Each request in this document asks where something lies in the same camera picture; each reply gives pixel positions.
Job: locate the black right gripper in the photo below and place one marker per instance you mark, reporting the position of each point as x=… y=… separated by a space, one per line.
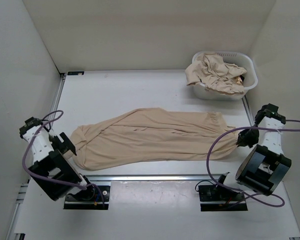
x=243 y=139

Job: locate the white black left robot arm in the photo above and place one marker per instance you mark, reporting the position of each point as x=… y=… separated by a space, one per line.
x=49 y=153

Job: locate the aluminium right side rail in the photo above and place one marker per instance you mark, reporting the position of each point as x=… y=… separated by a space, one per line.
x=248 y=111

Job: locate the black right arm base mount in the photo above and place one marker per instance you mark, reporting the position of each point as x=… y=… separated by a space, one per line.
x=216 y=198

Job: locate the aluminium left side rail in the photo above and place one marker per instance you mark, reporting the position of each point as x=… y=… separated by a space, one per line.
x=11 y=235

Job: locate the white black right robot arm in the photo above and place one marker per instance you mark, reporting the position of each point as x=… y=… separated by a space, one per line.
x=264 y=168

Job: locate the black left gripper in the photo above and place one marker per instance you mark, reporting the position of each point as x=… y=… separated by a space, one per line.
x=66 y=145

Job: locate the white laundry basket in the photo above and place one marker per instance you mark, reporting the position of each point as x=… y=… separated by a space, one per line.
x=250 y=79

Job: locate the beige trousers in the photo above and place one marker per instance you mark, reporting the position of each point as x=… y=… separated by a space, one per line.
x=152 y=134

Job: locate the aluminium table edge rail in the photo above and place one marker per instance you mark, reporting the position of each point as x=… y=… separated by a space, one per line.
x=160 y=177

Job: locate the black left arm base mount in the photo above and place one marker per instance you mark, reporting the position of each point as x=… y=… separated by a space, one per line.
x=94 y=198

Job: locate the beige clothes pile in basket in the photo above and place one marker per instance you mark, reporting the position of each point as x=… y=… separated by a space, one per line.
x=216 y=75

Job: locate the black corner label sticker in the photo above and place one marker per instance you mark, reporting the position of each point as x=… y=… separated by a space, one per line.
x=75 y=73

